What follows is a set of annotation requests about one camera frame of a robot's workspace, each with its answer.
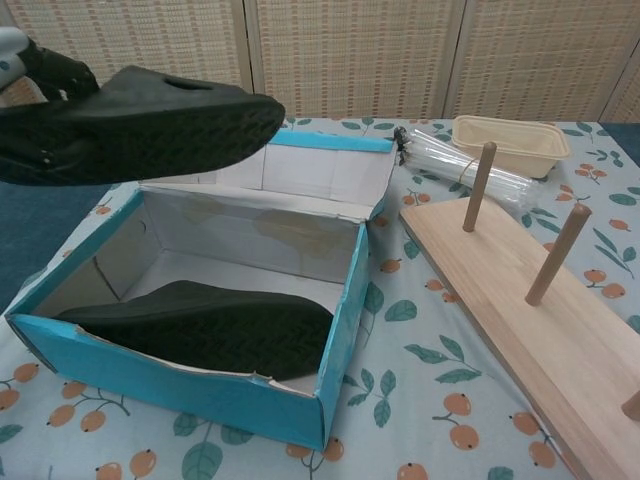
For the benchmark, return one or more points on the beige plastic food container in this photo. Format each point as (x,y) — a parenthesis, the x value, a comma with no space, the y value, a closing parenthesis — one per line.
(515,140)

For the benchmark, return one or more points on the tan rubber band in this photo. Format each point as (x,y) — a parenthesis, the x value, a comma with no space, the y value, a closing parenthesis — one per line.
(461,177)

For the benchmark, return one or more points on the light wooden base board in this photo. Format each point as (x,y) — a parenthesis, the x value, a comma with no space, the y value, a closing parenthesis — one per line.
(525,310)

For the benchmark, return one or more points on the short wooden peg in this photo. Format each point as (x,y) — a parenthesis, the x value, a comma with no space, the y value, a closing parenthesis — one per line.
(477,190)

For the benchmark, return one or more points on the fruit and leaf print tablecloth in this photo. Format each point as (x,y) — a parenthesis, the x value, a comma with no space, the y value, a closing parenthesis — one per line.
(425,350)

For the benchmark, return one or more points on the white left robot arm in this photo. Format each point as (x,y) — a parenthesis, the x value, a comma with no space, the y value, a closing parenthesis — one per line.
(7,45)

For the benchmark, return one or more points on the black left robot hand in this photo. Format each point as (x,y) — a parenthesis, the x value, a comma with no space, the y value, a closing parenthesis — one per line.
(60,75)

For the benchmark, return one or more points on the dark green shoe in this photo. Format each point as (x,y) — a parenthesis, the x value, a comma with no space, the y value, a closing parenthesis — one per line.
(200,130)
(200,330)

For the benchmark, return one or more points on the tall wooden peg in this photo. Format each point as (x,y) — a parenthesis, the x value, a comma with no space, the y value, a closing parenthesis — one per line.
(557,255)

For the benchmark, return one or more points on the bundle of clear plastic straws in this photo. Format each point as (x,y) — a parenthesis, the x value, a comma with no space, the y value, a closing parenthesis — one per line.
(445,167)

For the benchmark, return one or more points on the blue cardboard shoe box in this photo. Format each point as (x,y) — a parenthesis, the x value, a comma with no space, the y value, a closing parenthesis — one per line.
(175,390)

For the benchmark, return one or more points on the woven bamboo folding screen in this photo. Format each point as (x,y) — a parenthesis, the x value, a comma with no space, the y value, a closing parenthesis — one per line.
(350,60)

